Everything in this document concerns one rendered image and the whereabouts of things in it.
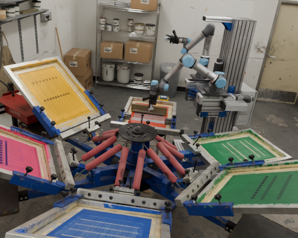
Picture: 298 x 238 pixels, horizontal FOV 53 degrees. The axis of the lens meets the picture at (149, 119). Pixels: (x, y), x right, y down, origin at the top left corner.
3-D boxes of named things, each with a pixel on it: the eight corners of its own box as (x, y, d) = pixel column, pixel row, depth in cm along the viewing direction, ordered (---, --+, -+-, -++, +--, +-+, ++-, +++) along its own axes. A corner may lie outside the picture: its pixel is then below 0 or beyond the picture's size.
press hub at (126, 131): (112, 231, 306) (118, 113, 246) (150, 237, 304) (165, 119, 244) (103, 264, 271) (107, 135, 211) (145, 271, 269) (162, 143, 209)
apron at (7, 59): (20, 99, 443) (12, 27, 397) (24, 100, 443) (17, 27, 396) (0, 114, 396) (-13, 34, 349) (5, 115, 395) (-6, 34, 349)
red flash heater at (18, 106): (-7, 106, 313) (-9, 96, 307) (31, 96, 347) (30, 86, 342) (28, 127, 282) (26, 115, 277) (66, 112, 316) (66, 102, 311)
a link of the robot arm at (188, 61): (227, 78, 326) (186, 50, 316) (229, 82, 313) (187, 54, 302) (220, 86, 331) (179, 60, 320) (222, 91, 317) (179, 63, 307)
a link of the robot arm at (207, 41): (198, 67, 385) (205, 23, 361) (199, 64, 398) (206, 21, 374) (207, 68, 383) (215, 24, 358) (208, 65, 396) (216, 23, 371)
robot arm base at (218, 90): (219, 89, 348) (221, 80, 344) (224, 93, 335) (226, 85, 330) (206, 89, 345) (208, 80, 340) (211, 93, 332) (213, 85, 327)
